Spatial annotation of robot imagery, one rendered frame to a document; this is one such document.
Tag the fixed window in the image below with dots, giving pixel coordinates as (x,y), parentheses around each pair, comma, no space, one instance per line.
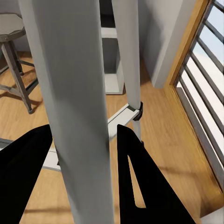
(195,91)

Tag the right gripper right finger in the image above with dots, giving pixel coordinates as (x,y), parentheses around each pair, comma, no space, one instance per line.
(162,204)

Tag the camera tripod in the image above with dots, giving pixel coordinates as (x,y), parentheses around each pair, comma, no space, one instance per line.
(66,46)

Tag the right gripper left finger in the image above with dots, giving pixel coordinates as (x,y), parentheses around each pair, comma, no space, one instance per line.
(20,165)

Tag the desk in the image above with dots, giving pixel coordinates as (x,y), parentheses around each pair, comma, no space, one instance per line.
(114,79)

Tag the taboret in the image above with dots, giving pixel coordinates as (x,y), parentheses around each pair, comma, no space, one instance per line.
(12,27)

